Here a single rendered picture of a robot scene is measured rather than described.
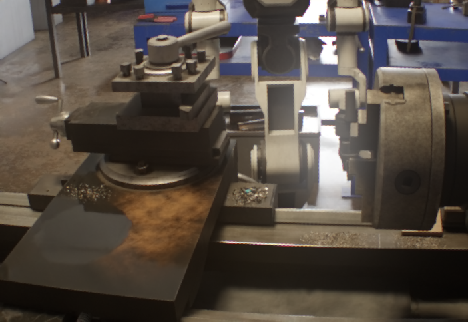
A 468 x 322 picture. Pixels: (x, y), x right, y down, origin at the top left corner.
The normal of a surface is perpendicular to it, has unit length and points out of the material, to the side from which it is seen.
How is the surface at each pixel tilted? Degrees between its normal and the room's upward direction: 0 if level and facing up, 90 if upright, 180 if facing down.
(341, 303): 18
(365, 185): 56
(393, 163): 75
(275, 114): 80
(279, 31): 90
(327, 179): 0
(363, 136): 116
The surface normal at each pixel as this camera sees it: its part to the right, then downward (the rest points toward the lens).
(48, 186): -0.04, -0.90
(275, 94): -0.03, 0.27
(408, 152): -0.17, 0.04
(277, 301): 0.14, -0.79
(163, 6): -0.16, 0.43
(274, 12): 0.02, 0.94
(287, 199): 0.00, 0.82
